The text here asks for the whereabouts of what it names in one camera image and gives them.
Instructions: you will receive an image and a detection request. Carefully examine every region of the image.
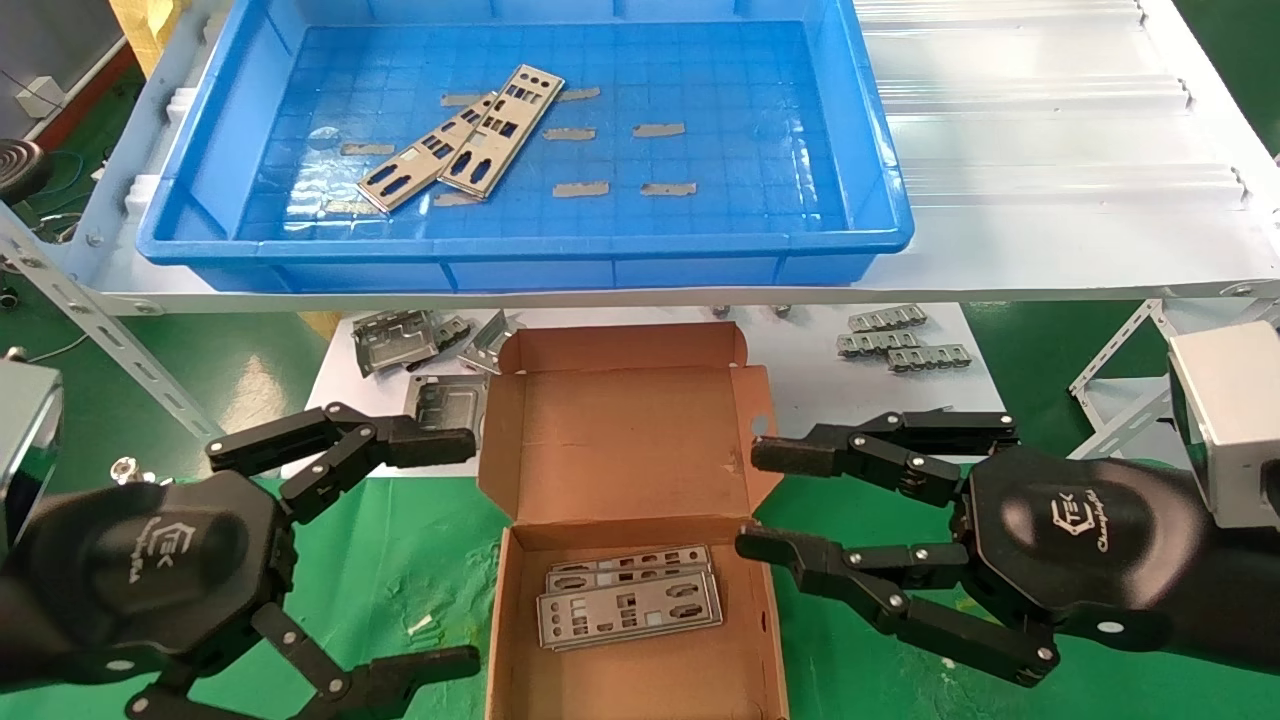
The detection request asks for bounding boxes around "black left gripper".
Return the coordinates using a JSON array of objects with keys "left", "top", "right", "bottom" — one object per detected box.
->
[{"left": 0, "top": 402, "right": 484, "bottom": 720}]

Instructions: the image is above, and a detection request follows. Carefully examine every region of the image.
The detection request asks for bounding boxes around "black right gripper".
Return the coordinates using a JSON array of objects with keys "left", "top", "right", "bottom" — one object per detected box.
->
[{"left": 735, "top": 408, "right": 1280, "bottom": 689}]

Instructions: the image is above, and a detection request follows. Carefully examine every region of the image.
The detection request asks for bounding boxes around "metal IO shield plate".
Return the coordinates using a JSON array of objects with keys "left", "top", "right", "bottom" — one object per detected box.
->
[
  {"left": 545, "top": 544, "right": 714, "bottom": 593},
  {"left": 439, "top": 64, "right": 565, "bottom": 202},
  {"left": 536, "top": 567, "right": 725, "bottom": 653},
  {"left": 357, "top": 92, "right": 498, "bottom": 215}
]

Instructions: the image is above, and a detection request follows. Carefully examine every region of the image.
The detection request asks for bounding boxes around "brown cardboard box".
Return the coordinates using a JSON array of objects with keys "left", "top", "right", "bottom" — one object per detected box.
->
[{"left": 477, "top": 320, "right": 791, "bottom": 720}]

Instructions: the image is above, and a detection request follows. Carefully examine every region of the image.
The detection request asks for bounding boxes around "blue plastic tray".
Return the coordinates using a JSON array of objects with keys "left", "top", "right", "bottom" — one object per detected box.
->
[{"left": 135, "top": 0, "right": 915, "bottom": 294}]

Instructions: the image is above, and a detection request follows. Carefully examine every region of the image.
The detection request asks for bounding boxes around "green table cloth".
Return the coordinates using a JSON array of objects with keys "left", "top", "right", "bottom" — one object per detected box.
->
[{"left": 0, "top": 465, "right": 1280, "bottom": 720}]

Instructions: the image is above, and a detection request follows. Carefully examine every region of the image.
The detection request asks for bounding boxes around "white flat board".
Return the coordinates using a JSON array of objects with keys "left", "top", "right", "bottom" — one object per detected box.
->
[{"left": 280, "top": 303, "right": 1007, "bottom": 479}]

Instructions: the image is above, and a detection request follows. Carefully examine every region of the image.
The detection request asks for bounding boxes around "angled grey metal piece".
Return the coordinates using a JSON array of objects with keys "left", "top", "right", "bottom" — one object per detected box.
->
[{"left": 457, "top": 308, "right": 527, "bottom": 377}]

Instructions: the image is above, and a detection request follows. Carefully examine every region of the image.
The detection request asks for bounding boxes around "silver binder clip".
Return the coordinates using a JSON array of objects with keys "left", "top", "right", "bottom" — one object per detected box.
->
[{"left": 108, "top": 455, "right": 166, "bottom": 488}]

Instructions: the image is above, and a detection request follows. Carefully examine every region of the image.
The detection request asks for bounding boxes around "white slotted storage rack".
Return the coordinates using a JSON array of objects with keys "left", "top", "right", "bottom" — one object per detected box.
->
[{"left": 1067, "top": 293, "right": 1280, "bottom": 462}]

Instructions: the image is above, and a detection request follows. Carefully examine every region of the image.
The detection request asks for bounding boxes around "white metal shelf rack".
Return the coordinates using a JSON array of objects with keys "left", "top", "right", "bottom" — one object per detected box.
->
[{"left": 0, "top": 0, "right": 1280, "bottom": 479}]

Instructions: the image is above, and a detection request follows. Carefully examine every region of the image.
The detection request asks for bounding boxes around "black round swivel stool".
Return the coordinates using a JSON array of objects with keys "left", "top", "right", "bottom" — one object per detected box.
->
[{"left": 0, "top": 139, "right": 51, "bottom": 208}]

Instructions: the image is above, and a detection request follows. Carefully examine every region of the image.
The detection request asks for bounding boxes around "white power adapter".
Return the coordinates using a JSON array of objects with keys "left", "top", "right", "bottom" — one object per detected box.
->
[{"left": 14, "top": 75, "right": 67, "bottom": 117}]

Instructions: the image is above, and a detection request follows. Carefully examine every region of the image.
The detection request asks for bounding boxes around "yellow plastic bag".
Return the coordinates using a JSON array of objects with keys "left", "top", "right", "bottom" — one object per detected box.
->
[{"left": 108, "top": 0, "right": 196, "bottom": 79}]

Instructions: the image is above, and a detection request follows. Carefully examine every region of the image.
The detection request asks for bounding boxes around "flat grey metal frame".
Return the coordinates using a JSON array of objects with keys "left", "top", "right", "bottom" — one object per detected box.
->
[{"left": 405, "top": 374, "right": 489, "bottom": 449}]

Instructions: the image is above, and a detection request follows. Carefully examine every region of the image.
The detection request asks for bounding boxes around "grey metal connector bracket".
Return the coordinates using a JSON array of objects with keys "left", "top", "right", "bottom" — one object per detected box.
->
[
  {"left": 837, "top": 330, "right": 922, "bottom": 359},
  {"left": 847, "top": 304, "right": 929, "bottom": 334},
  {"left": 887, "top": 343, "right": 974, "bottom": 373}
]

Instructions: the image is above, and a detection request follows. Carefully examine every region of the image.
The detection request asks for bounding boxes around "large grey metal bracket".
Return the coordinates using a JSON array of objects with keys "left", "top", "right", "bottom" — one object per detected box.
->
[{"left": 351, "top": 308, "right": 442, "bottom": 379}]

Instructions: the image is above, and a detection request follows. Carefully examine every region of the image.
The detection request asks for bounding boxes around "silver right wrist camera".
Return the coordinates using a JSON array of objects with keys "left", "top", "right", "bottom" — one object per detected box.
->
[{"left": 1167, "top": 320, "right": 1280, "bottom": 531}]

